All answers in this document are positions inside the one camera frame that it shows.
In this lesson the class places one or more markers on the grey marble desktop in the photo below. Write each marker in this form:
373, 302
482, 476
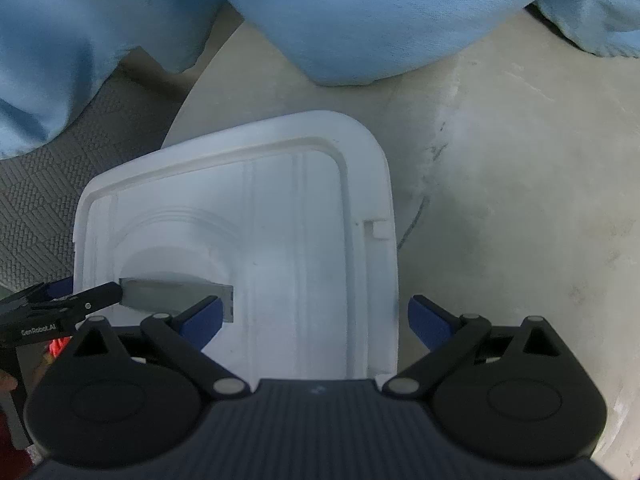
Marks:
525, 210

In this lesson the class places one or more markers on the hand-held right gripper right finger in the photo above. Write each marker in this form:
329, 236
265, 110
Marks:
430, 321

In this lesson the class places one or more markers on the plastic storage bin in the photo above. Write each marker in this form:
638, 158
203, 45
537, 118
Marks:
280, 240

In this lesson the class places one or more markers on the blue curtain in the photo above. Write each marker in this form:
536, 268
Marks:
350, 15

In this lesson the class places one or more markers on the person's left hand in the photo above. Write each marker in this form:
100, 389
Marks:
6, 381

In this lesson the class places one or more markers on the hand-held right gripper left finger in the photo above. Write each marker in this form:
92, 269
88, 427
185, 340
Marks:
200, 322

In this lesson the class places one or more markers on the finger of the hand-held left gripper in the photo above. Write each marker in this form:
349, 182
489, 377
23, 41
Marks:
59, 287
95, 297

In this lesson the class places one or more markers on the grey packet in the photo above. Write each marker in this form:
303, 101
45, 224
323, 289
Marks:
165, 296

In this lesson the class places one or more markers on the grey textured mat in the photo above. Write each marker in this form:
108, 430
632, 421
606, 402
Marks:
50, 200

